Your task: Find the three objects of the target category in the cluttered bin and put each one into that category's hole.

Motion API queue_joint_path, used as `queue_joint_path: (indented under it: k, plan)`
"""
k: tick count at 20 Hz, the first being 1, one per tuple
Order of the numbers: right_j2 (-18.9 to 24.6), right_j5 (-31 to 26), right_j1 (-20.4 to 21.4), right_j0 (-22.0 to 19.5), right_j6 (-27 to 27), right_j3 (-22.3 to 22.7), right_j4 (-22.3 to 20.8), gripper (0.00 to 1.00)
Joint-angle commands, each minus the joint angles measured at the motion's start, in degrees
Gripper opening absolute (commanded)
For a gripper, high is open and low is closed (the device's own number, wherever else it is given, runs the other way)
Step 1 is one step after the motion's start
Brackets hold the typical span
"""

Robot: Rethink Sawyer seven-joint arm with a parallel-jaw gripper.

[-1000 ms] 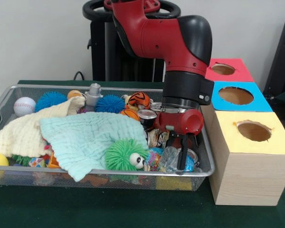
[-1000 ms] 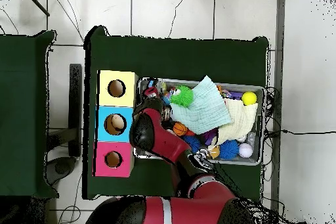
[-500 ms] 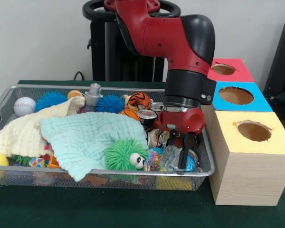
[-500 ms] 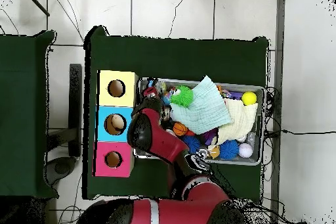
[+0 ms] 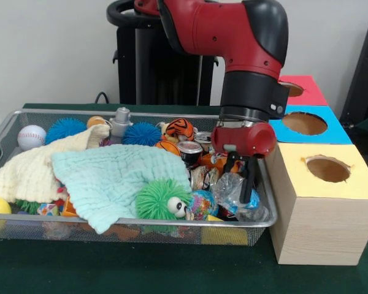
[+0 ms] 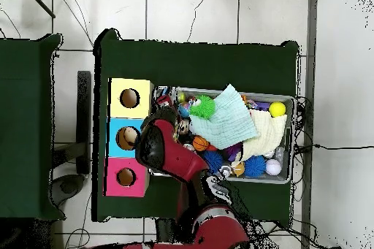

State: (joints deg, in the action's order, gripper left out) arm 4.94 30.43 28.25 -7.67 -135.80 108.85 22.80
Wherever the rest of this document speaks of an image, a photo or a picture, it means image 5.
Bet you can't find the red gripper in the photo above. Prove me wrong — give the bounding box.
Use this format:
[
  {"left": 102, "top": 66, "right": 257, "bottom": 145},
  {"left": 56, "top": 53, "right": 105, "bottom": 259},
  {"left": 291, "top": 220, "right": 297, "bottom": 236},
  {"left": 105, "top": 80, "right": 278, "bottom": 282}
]
[{"left": 210, "top": 121, "right": 277, "bottom": 205}]

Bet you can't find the crushed clear plastic bottle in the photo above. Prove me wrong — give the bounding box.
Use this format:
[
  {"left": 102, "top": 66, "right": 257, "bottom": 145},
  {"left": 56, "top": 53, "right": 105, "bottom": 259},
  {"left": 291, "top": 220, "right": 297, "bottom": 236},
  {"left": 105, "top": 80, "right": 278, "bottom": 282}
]
[{"left": 211, "top": 171, "right": 269, "bottom": 222}]

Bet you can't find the shallow mesh bin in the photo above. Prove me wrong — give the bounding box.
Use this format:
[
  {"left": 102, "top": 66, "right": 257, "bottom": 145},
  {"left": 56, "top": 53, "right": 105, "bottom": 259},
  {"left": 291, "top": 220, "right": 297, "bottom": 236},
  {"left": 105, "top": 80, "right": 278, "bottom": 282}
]
[{"left": 0, "top": 108, "right": 278, "bottom": 246}]

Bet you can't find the wooden box with three holes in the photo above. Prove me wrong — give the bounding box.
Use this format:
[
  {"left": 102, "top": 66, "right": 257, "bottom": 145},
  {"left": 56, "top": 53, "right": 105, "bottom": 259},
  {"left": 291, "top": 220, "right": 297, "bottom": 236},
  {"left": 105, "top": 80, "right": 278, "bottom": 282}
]
[{"left": 265, "top": 75, "right": 368, "bottom": 266}]

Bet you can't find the orange tiger plush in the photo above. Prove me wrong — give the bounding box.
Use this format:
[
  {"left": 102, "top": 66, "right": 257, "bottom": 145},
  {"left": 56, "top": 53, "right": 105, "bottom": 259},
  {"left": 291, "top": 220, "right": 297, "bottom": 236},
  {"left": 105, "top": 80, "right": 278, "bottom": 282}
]
[{"left": 165, "top": 118, "right": 197, "bottom": 141}]

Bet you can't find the small orange basketball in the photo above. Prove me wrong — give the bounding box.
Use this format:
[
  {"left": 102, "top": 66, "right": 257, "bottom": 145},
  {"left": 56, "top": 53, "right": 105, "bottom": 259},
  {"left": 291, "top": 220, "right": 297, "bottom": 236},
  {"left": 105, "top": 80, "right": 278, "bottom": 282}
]
[{"left": 155, "top": 140, "right": 181, "bottom": 156}]

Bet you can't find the green fuzzy ball with eyes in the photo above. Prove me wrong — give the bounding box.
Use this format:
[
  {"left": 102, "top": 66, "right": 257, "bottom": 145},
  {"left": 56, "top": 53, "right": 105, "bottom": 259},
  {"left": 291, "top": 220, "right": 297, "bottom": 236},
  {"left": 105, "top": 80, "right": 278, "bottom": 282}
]
[{"left": 136, "top": 179, "right": 193, "bottom": 221}]

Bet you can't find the blue spiky ball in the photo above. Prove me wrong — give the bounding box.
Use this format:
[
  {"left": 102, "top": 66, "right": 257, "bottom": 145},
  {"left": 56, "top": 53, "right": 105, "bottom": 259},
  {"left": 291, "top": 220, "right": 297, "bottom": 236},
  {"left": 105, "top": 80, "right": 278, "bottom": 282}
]
[
  {"left": 44, "top": 117, "right": 87, "bottom": 145},
  {"left": 121, "top": 121, "right": 163, "bottom": 146}
]

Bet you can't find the mint green cloth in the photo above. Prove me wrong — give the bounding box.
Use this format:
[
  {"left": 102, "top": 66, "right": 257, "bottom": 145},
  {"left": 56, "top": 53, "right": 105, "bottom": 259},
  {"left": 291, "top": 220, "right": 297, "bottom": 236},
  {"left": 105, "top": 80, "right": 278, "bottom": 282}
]
[{"left": 50, "top": 143, "right": 191, "bottom": 235}]

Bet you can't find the grey toy figure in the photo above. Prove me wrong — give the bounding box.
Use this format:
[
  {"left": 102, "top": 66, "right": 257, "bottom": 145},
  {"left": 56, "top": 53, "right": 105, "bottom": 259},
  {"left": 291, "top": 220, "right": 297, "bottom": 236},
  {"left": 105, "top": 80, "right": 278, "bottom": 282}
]
[{"left": 108, "top": 107, "right": 133, "bottom": 145}]

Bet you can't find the black panel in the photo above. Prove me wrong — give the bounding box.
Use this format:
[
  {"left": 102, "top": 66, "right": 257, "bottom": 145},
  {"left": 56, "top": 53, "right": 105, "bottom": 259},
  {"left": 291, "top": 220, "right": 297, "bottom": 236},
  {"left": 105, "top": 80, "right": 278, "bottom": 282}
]
[{"left": 339, "top": 20, "right": 368, "bottom": 123}]

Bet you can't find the white baseball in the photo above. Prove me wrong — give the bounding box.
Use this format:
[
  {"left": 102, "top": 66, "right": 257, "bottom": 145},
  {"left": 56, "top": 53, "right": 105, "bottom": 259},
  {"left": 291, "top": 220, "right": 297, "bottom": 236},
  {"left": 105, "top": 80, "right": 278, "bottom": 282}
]
[{"left": 17, "top": 124, "right": 47, "bottom": 151}]

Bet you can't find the cream cloth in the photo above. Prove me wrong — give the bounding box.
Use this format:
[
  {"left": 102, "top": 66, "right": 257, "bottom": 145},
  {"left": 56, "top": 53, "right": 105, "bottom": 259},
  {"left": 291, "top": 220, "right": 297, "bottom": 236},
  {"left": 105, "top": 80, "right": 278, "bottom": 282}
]
[{"left": 0, "top": 124, "right": 110, "bottom": 205}]

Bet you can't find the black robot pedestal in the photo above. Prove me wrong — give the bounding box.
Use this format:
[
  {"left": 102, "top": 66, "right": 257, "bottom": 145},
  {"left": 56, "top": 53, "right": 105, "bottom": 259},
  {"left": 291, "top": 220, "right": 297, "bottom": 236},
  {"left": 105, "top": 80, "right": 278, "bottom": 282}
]
[{"left": 106, "top": 0, "right": 234, "bottom": 107}]

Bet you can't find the black cable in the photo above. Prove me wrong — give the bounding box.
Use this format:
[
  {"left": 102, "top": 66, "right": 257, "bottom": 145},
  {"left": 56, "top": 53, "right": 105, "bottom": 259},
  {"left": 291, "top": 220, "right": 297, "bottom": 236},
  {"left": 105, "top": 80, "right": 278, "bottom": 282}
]
[{"left": 94, "top": 91, "right": 111, "bottom": 105}]

